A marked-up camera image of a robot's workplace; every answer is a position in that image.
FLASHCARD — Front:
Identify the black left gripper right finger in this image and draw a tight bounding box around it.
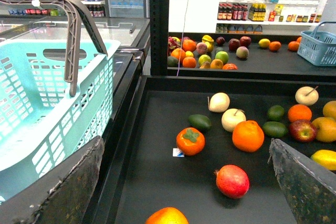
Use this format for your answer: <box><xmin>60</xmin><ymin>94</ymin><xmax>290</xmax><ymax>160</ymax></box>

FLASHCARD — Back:
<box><xmin>269</xmin><ymin>138</ymin><xmax>335</xmax><ymax>223</ymax></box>

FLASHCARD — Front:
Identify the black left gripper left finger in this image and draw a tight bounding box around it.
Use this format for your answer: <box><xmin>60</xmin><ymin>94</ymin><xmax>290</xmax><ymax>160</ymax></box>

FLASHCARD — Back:
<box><xmin>1</xmin><ymin>136</ymin><xmax>104</xmax><ymax>223</ymax></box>

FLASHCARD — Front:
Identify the light teal shopping basket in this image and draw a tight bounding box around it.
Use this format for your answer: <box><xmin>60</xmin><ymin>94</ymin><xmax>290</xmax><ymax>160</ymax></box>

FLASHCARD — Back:
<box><xmin>1</xmin><ymin>39</ymin><xmax>120</xmax><ymax>201</ymax></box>

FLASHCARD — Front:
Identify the grey basket handle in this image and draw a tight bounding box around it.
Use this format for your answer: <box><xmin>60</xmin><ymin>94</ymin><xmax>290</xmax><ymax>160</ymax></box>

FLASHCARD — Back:
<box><xmin>1</xmin><ymin>0</ymin><xmax>107</xmax><ymax>97</ymax></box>

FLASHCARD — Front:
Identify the far orange beside lemon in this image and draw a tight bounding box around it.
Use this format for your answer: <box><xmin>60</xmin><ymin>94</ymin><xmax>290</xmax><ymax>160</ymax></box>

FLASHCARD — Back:
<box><xmin>269</xmin><ymin>41</ymin><xmax>281</xmax><ymax>52</ymax></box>

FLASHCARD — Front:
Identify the far white product shelf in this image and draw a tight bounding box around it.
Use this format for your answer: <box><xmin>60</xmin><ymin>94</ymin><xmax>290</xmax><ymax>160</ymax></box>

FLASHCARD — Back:
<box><xmin>215</xmin><ymin>0</ymin><xmax>327</xmax><ymax>34</ymax></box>

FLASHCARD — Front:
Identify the yellow-orange apple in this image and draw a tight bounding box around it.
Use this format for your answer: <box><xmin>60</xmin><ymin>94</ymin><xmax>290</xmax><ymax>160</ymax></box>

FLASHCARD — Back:
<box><xmin>312</xmin><ymin>117</ymin><xmax>335</xmax><ymax>143</ymax></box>

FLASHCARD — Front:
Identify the green lime lower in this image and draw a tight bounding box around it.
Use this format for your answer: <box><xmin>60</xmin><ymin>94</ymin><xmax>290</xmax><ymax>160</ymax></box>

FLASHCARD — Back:
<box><xmin>262</xmin><ymin>121</ymin><xmax>288</xmax><ymax>138</ymax></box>

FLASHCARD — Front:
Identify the green lime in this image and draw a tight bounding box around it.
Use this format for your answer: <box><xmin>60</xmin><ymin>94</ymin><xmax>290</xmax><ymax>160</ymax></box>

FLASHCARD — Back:
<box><xmin>267</xmin><ymin>105</ymin><xmax>285</xmax><ymax>122</ymax></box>
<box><xmin>262</xmin><ymin>121</ymin><xmax>288</xmax><ymax>138</ymax></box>

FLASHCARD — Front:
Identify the red pomegranate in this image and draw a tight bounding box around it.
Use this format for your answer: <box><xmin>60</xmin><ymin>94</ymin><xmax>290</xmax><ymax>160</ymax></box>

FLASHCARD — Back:
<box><xmin>214</xmin><ymin>165</ymin><xmax>250</xmax><ymax>199</ymax></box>

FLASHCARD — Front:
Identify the small orange tangerine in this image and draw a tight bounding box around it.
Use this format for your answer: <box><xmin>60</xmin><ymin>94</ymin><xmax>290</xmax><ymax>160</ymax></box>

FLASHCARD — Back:
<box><xmin>287</xmin><ymin>104</ymin><xmax>312</xmax><ymax>122</ymax></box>

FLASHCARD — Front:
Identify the large orange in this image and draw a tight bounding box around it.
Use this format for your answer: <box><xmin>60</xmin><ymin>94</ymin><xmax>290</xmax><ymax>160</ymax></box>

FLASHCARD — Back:
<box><xmin>232</xmin><ymin>120</ymin><xmax>265</xmax><ymax>153</ymax></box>

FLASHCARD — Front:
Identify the golden pear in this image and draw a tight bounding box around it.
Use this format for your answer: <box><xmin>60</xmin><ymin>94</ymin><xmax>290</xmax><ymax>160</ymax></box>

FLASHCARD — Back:
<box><xmin>322</xmin><ymin>100</ymin><xmax>336</xmax><ymax>119</ymax></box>

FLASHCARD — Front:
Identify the green lime upper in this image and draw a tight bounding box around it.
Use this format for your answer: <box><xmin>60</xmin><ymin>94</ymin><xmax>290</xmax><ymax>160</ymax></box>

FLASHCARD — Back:
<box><xmin>267</xmin><ymin>105</ymin><xmax>285</xmax><ymax>122</ymax></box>

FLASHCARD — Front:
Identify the white pear with stem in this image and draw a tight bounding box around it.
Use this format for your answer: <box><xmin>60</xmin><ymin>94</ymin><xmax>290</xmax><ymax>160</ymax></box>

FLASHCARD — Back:
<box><xmin>295</xmin><ymin>86</ymin><xmax>319</xmax><ymax>106</ymax></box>

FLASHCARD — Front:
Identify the orange-yellow fruit at bottom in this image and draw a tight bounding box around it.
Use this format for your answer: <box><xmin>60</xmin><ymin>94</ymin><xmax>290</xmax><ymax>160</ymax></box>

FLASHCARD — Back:
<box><xmin>145</xmin><ymin>207</ymin><xmax>189</xmax><ymax>224</ymax></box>

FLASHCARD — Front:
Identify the white pear front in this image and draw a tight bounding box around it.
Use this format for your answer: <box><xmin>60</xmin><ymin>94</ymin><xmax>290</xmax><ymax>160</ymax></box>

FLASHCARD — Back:
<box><xmin>222</xmin><ymin>109</ymin><xmax>246</xmax><ymax>132</ymax></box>

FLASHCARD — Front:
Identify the small white price tag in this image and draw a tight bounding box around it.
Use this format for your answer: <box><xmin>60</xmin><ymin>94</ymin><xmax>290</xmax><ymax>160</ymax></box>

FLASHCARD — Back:
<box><xmin>172</xmin><ymin>148</ymin><xmax>185</xmax><ymax>157</ymax></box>

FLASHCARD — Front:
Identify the white onion-shaped pear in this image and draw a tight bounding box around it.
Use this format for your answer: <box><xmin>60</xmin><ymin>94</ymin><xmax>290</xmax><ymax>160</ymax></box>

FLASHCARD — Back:
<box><xmin>208</xmin><ymin>92</ymin><xmax>230</xmax><ymax>113</ymax></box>

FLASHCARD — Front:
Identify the dark green avocado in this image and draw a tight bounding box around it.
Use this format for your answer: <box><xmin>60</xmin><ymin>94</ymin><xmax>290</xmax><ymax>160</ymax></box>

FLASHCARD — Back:
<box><xmin>188</xmin><ymin>114</ymin><xmax>212</xmax><ymax>132</ymax></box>

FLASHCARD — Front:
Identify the orange persimmon with leaf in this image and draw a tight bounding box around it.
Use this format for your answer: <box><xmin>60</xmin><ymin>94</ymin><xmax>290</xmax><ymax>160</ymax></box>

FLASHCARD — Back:
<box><xmin>176</xmin><ymin>127</ymin><xmax>206</xmax><ymax>156</ymax></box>

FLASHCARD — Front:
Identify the blue shopping basket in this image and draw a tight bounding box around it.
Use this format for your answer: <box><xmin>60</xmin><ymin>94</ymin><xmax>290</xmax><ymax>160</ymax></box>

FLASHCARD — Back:
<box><xmin>297</xmin><ymin>21</ymin><xmax>335</xmax><ymax>67</ymax></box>

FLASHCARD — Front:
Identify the far orange near basket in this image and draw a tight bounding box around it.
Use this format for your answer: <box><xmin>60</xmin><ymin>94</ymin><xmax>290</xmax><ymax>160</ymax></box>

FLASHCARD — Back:
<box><xmin>288</xmin><ymin>41</ymin><xmax>300</xmax><ymax>52</ymax></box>

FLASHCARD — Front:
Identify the far peach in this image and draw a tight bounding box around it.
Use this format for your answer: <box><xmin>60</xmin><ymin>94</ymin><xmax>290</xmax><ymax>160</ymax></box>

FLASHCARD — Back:
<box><xmin>236</xmin><ymin>46</ymin><xmax>249</xmax><ymax>59</ymax></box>

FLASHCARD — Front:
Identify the far green apple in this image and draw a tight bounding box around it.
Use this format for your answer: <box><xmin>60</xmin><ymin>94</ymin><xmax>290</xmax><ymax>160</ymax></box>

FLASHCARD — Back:
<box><xmin>215</xmin><ymin>51</ymin><xmax>229</xmax><ymax>65</ymax></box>

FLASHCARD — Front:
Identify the far dark red apple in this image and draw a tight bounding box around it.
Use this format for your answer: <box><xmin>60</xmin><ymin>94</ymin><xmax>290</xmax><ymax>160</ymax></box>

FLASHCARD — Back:
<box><xmin>228</xmin><ymin>38</ymin><xmax>240</xmax><ymax>52</ymax></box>

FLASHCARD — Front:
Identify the glass-top freezer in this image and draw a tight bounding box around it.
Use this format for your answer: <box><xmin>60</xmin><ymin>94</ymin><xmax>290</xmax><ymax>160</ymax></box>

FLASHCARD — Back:
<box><xmin>0</xmin><ymin>15</ymin><xmax>151</xmax><ymax>51</ymax></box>

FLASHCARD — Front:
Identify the black metal shelf frame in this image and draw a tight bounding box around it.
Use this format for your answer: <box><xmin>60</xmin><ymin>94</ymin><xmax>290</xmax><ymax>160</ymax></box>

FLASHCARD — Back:
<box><xmin>109</xmin><ymin>0</ymin><xmax>324</xmax><ymax>223</ymax></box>

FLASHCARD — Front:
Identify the white cable tie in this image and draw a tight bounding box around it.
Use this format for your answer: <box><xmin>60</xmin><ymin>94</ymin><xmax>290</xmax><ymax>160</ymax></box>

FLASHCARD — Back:
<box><xmin>31</xmin><ymin>0</ymin><xmax>43</xmax><ymax>9</ymax></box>

